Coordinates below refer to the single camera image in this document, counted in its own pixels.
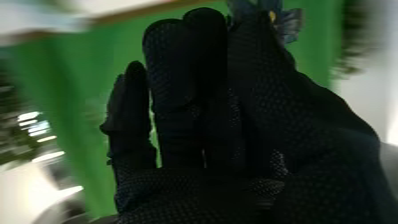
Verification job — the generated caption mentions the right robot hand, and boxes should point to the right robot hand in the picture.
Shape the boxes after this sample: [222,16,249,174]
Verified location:
[98,7,398,224]

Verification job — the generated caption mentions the blue flower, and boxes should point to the blue flower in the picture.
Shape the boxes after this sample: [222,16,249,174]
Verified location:
[226,0,306,45]

